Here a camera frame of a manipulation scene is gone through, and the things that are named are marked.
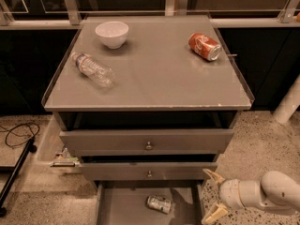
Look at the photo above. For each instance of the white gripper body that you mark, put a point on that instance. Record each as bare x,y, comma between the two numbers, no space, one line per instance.
229,193

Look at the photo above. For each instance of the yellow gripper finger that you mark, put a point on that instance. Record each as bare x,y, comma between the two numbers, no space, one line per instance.
218,179
218,210

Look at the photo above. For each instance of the green silver 7up can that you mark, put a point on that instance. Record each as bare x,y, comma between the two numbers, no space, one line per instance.
159,203

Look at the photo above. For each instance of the grey top drawer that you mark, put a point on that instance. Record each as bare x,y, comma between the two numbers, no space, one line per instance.
143,142

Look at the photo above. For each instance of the grey drawer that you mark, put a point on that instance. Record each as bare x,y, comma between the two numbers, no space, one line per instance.
125,203
143,142
146,171

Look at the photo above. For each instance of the grey middle drawer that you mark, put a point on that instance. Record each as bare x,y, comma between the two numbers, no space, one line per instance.
146,171

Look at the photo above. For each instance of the grey bottom drawer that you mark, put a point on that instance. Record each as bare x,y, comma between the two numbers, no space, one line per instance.
125,203

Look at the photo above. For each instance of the grey drawer cabinet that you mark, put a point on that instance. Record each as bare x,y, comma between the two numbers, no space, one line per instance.
160,83

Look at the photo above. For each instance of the red cola can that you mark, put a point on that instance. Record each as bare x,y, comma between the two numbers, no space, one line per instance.
206,47

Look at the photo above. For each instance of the white pole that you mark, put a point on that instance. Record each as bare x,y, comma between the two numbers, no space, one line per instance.
289,103

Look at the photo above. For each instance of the clear plastic water bottle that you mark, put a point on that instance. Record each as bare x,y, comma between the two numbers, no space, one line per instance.
93,69

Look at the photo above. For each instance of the clear plastic storage bin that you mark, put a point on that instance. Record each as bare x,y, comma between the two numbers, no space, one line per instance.
52,154

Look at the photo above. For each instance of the white ceramic bowl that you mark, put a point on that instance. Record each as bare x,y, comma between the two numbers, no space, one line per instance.
112,34

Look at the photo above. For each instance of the black stand base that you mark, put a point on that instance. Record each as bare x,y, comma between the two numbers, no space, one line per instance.
12,171

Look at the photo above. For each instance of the metal railing frame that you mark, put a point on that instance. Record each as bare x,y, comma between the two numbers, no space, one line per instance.
71,14

